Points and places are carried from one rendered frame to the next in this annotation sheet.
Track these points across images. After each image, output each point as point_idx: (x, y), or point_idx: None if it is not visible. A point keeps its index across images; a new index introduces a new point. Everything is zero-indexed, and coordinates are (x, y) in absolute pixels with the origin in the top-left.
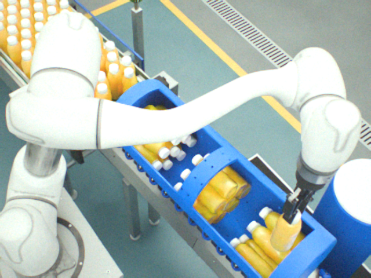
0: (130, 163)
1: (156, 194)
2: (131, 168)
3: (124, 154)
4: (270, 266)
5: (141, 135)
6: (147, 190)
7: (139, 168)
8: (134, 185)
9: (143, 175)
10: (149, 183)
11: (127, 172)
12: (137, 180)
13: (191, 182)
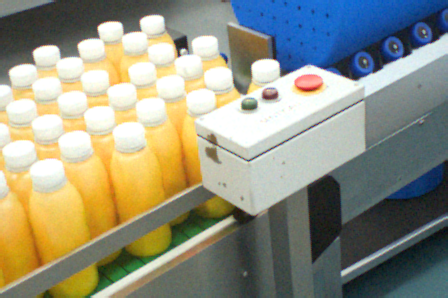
0: (372, 81)
1: (441, 53)
2: (378, 94)
3: (361, 71)
4: None
5: None
6: (424, 82)
7: (397, 50)
8: (403, 119)
9: (403, 64)
10: (420, 57)
11: (379, 114)
12: (402, 96)
13: None
